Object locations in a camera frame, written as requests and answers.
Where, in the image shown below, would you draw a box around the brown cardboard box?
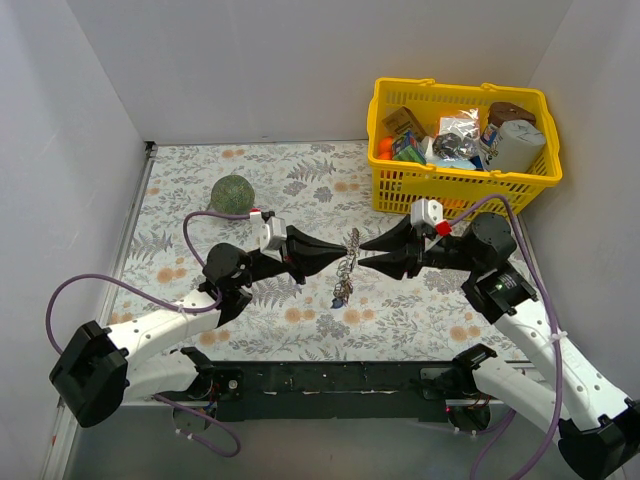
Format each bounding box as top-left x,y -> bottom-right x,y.
382,106 -> 427,141

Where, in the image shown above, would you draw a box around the floral patterned mat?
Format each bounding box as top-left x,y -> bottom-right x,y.
111,142 -> 522,361

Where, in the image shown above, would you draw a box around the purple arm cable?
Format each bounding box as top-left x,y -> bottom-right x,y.
434,194 -> 564,480
45,207 -> 266,457

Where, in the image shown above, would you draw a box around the white cylindrical container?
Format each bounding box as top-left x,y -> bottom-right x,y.
486,119 -> 546,173

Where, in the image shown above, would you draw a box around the clear plastic bag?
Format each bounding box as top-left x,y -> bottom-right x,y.
432,108 -> 480,160

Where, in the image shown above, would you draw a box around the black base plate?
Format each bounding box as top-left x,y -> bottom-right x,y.
161,361 -> 495,422

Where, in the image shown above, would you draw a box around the yellow plastic basket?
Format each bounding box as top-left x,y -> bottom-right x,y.
367,77 -> 563,219

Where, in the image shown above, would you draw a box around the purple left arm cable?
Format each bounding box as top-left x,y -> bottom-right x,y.
45,207 -> 266,457

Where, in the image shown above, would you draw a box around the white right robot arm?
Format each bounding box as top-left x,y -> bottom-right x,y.
360,213 -> 639,479

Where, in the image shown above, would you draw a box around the green blue small box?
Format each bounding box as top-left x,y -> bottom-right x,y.
392,130 -> 426,165

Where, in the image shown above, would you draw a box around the brown round object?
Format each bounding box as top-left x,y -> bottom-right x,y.
487,102 -> 536,128

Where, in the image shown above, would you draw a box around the green textured ball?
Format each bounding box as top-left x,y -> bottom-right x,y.
207,175 -> 255,215

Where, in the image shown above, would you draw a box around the metal ring disc key organizer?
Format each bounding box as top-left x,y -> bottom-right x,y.
333,228 -> 360,307

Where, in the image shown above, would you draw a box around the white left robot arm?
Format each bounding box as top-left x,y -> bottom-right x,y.
49,217 -> 347,428

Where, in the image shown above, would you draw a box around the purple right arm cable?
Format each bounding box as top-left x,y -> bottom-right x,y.
434,194 -> 564,480

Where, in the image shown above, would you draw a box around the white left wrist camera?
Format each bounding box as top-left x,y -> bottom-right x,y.
249,208 -> 288,262

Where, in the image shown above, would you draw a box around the orange balls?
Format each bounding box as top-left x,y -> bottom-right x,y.
377,136 -> 394,160

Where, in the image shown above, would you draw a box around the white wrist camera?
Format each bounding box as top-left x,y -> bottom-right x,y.
249,208 -> 288,262
410,199 -> 452,236

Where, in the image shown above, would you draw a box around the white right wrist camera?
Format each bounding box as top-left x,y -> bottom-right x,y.
410,199 -> 452,236

